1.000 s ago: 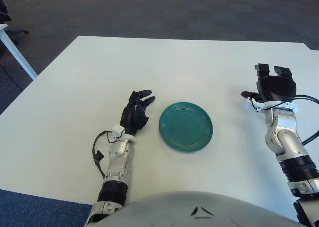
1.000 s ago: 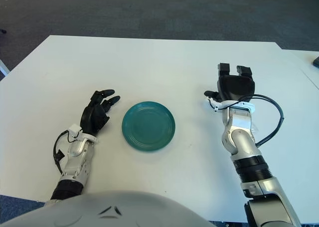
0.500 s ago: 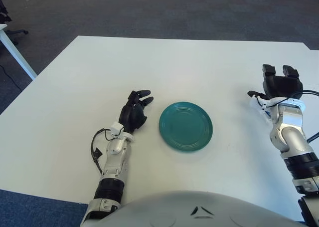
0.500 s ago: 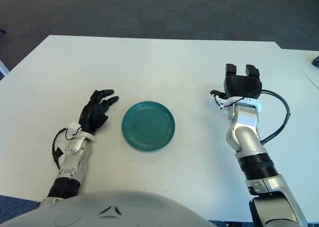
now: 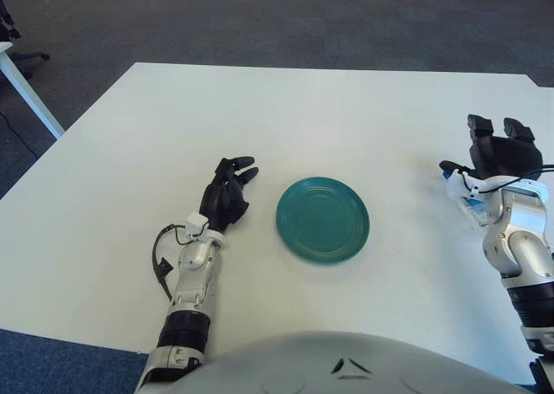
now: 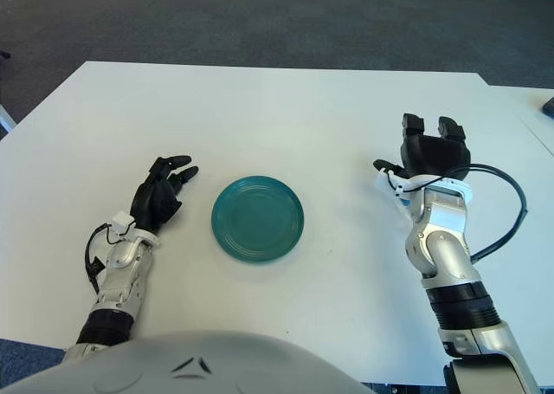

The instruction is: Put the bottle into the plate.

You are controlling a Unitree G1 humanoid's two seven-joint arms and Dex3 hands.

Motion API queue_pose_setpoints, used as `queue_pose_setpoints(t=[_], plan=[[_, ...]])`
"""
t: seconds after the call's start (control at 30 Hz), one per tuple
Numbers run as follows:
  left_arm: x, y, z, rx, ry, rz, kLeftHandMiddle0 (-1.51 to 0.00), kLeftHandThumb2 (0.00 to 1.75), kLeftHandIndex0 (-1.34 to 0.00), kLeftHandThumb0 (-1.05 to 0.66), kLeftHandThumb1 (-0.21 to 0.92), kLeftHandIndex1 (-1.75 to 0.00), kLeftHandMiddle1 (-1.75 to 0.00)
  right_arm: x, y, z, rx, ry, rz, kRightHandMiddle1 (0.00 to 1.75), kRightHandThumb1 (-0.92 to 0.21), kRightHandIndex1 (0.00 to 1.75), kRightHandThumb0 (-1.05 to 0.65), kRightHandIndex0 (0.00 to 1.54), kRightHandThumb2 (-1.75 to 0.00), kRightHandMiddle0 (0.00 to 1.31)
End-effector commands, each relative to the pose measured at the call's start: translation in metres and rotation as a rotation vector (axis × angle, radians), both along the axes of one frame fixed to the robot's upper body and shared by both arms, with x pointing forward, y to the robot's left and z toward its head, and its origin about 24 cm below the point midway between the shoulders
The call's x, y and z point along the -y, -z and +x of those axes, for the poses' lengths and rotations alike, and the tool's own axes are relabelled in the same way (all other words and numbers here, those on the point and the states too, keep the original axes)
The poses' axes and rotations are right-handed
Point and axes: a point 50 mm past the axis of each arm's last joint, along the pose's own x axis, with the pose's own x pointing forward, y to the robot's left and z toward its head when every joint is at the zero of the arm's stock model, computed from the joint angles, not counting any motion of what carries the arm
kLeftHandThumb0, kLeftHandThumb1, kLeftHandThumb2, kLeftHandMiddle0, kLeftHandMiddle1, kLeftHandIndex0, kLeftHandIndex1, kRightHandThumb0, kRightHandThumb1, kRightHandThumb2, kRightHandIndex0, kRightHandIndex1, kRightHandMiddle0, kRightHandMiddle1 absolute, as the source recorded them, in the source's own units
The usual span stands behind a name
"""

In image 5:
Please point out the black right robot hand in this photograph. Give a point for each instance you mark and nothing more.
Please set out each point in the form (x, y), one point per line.
(506, 158)

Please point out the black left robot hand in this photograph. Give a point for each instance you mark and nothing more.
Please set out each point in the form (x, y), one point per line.
(220, 203)

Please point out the clear bottle with blue cap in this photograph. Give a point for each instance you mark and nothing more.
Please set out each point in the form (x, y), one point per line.
(476, 203)

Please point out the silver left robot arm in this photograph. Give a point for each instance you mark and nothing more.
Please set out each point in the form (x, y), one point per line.
(195, 255)

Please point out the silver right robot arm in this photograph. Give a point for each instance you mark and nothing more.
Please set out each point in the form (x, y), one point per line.
(519, 247)

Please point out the green round plate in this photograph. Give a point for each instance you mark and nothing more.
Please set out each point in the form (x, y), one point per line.
(322, 221)

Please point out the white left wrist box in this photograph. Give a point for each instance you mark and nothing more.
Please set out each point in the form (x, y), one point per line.
(197, 223)

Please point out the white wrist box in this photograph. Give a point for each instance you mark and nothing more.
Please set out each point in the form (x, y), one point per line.
(197, 223)
(459, 186)

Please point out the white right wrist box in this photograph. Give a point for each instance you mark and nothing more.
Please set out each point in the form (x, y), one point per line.
(459, 186)

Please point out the silver robot torso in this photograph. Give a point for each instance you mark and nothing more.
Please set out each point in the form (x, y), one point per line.
(337, 368)

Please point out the white side table leg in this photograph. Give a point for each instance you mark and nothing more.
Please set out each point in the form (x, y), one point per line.
(30, 94)

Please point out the black office chair base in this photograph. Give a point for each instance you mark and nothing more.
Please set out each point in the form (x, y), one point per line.
(30, 56)

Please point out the person in dark clothes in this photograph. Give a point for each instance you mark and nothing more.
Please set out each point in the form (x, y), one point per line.
(8, 21)

